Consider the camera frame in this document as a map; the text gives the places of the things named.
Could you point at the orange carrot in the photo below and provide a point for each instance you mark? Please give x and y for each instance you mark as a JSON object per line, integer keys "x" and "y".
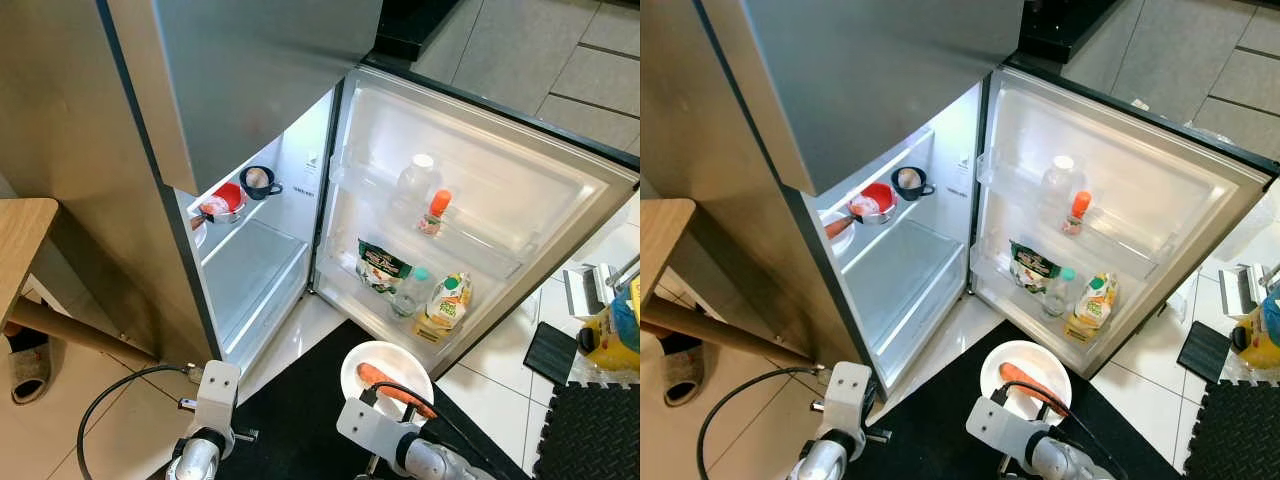
{"x": 385, "y": 382}
{"x": 1025, "y": 380}

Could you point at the white round plate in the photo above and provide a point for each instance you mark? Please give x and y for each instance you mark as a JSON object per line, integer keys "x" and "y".
{"x": 390, "y": 358}
{"x": 1030, "y": 356}

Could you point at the grey fridge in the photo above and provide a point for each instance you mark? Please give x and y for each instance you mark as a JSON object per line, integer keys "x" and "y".
{"x": 250, "y": 80}
{"x": 880, "y": 80}

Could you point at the black floor mat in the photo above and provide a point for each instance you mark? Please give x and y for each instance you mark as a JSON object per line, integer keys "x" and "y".
{"x": 300, "y": 430}
{"x": 930, "y": 430}

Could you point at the clear crisper drawer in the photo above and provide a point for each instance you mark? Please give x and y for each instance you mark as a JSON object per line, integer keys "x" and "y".
{"x": 265, "y": 295}
{"x": 920, "y": 310}

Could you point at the grey house slipper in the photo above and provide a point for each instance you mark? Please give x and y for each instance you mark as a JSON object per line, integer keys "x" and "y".
{"x": 683, "y": 378}
{"x": 30, "y": 375}

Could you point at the clear bottle teal cap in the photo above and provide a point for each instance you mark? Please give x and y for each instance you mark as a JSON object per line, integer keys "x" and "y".
{"x": 1058, "y": 295}
{"x": 412, "y": 295}

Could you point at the yellow green juice carton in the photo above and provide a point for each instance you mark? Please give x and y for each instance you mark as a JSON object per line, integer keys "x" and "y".
{"x": 445, "y": 305}
{"x": 1093, "y": 305}

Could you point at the pink wrapped food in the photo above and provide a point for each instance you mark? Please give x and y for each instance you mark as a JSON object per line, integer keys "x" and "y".
{"x": 863, "y": 207}
{"x": 215, "y": 208}

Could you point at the green food packet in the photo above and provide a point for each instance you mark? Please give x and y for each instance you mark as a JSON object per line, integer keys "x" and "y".
{"x": 1033, "y": 265}
{"x": 383, "y": 265}

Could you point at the black flat pad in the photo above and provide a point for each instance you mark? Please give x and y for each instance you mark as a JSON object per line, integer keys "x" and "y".
{"x": 1203, "y": 350}
{"x": 550, "y": 352}

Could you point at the red metal pot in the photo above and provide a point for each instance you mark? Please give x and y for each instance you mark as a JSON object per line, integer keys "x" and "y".
{"x": 885, "y": 195}
{"x": 235, "y": 195}

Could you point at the yellow plastic container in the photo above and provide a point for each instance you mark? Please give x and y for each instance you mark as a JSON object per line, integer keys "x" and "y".
{"x": 610, "y": 350}
{"x": 1260, "y": 345}

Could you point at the black foam puzzle mat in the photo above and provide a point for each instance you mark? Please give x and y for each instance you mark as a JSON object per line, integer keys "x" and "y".
{"x": 590, "y": 435}
{"x": 1235, "y": 435}

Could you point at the dark blue mug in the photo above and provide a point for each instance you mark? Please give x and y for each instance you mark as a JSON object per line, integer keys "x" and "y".
{"x": 912, "y": 192}
{"x": 262, "y": 192}

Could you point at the light wooden table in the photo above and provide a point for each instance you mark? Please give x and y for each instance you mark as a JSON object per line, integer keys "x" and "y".
{"x": 665, "y": 240}
{"x": 25, "y": 240}

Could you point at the pale round potato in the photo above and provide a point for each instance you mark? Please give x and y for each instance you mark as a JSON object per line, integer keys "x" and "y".
{"x": 257, "y": 178}
{"x": 908, "y": 178}

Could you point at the grey metal stand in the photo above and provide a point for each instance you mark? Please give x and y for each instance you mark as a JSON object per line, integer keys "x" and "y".
{"x": 585, "y": 290}
{"x": 1240, "y": 290}

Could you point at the small bottle orange cap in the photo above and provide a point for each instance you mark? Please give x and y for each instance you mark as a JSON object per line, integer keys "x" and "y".
{"x": 438, "y": 203}
{"x": 1079, "y": 203}

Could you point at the clear jar white lid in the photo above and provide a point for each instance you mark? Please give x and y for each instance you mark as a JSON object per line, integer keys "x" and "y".
{"x": 1060, "y": 180}
{"x": 418, "y": 180}

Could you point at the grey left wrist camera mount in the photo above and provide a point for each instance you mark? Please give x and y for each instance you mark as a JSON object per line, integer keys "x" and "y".
{"x": 218, "y": 400}
{"x": 848, "y": 400}

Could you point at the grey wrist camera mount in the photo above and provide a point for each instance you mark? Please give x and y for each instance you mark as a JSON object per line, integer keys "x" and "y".
{"x": 848, "y": 400}
{"x": 365, "y": 422}
{"x": 218, "y": 400}
{"x": 995, "y": 422}

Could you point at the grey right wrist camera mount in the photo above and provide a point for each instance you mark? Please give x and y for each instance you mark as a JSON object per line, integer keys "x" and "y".
{"x": 995, "y": 422}
{"x": 365, "y": 422}

